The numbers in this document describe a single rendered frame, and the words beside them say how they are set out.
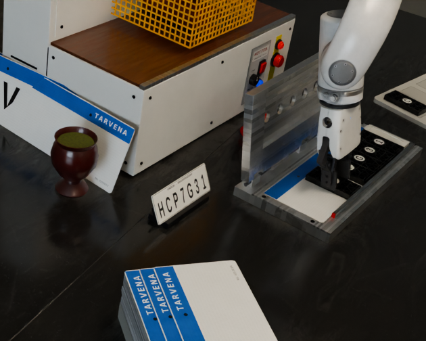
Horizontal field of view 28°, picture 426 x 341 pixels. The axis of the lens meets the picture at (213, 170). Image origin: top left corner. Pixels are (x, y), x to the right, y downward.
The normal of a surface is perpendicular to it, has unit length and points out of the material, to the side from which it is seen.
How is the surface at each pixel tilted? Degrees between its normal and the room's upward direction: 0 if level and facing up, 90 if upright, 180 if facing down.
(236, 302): 0
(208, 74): 90
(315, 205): 0
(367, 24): 57
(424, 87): 0
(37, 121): 69
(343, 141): 77
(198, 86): 90
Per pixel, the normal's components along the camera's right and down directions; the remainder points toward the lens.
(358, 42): -0.12, 0.27
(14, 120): -0.51, 0.02
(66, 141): 0.16, -0.83
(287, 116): 0.83, 0.28
